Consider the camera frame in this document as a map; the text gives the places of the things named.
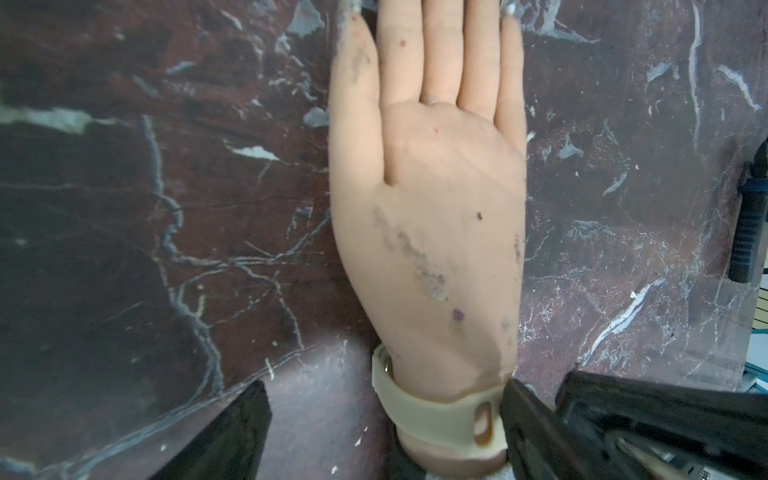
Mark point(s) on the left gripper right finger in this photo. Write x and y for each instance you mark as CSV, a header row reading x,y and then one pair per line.
x,y
541,446

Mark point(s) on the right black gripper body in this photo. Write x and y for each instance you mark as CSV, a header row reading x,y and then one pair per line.
x,y
723,430

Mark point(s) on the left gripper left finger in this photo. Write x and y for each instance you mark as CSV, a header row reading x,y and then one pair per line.
x,y
230,446

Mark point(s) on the mannequin hand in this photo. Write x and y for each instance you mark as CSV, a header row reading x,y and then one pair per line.
x,y
427,169

